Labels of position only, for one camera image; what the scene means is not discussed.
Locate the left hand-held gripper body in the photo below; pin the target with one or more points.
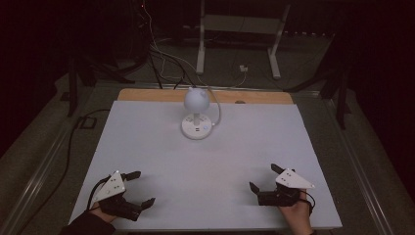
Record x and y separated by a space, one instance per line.
112 189

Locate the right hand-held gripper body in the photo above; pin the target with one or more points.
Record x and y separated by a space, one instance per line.
288 182

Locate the white round-headed desk lamp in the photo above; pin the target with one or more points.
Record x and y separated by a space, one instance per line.
196 112

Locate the person's left hand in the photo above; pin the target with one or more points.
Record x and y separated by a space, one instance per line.
101 212

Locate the person's right hand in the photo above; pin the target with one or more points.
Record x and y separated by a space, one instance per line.
297 217

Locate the white table mat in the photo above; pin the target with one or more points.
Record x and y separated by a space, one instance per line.
195 182

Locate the black tripod stand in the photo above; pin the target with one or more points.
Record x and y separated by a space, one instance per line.
341 98
72 91

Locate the white plug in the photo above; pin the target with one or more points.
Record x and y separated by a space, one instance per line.
243 68

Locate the grey metal stand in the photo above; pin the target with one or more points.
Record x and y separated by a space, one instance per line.
201 49

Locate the black square floor bracket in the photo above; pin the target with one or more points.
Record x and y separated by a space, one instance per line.
87 123

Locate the aluminium floor rail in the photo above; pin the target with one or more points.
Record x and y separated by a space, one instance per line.
359 163
36 182

